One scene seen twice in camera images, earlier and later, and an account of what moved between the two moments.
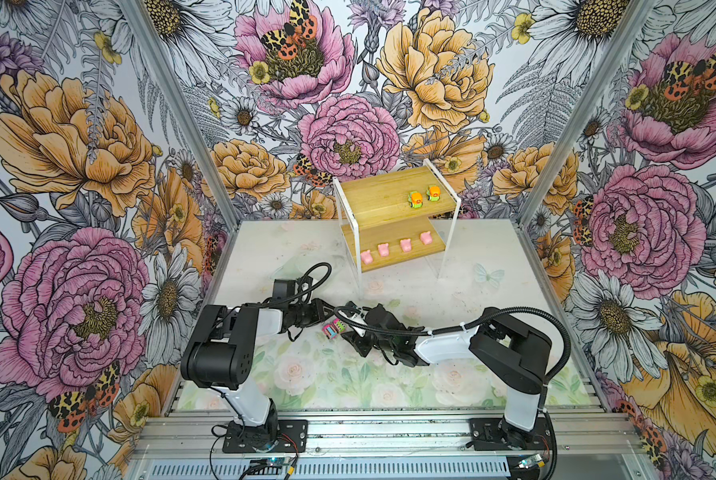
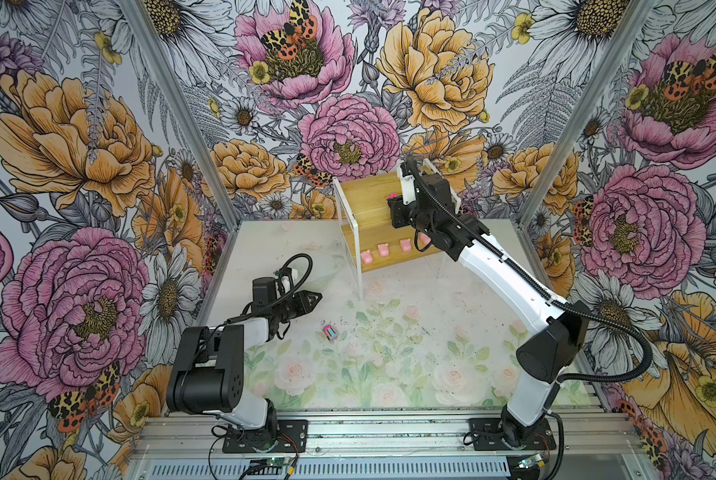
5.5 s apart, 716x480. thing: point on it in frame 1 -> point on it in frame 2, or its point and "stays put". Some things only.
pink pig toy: [366, 257] stays put
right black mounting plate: [494, 434] stays put
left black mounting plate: [275, 436] stays put
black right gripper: [356, 341] -> [396, 206]
